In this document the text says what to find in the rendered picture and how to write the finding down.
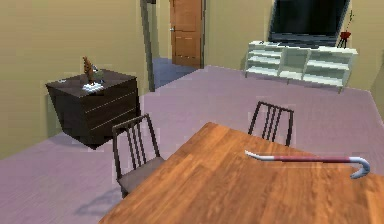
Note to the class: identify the brown wooden room door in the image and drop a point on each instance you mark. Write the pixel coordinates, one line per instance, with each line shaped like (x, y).
(186, 33)

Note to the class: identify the red grey crowbar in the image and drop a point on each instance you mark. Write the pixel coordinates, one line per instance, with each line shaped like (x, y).
(310, 159)

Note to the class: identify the white shelf unit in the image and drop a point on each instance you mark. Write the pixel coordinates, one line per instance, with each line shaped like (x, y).
(300, 63)

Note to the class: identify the brown statuette on white base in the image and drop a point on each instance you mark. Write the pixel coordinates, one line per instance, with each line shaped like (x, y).
(88, 71)

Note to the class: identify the red vase on black stand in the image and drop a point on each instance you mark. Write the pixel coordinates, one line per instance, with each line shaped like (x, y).
(345, 35)

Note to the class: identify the black television set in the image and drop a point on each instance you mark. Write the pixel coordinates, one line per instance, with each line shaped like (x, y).
(306, 20)

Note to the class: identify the brown wooden table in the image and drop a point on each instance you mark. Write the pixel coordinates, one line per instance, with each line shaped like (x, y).
(233, 186)

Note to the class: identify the dark brown chest of drawers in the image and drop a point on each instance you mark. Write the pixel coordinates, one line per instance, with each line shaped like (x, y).
(100, 110)

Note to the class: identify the dark slatted chair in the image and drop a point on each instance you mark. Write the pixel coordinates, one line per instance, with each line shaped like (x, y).
(270, 123)
(136, 173)

